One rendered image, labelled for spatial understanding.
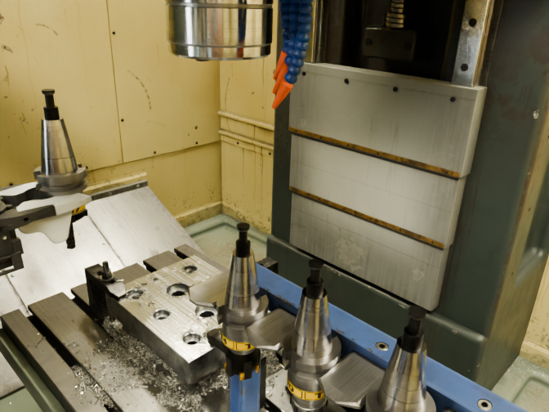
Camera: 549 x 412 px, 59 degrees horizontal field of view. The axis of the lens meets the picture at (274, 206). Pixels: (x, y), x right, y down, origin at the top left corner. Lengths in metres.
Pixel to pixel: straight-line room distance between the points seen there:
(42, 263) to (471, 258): 1.25
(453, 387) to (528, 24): 0.69
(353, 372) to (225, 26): 0.47
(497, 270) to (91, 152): 1.36
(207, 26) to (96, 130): 1.18
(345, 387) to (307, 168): 0.84
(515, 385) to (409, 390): 1.08
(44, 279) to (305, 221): 0.82
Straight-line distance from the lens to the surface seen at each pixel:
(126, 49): 1.86
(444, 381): 0.53
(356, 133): 1.15
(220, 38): 0.71
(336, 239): 1.29
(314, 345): 0.52
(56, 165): 0.67
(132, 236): 1.79
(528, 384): 1.61
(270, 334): 0.57
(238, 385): 0.77
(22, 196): 0.70
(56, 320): 1.19
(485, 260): 1.14
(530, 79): 1.02
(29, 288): 1.63
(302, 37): 0.62
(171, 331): 0.95
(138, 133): 1.92
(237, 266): 0.56
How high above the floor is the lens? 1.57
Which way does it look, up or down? 24 degrees down
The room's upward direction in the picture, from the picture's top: 2 degrees clockwise
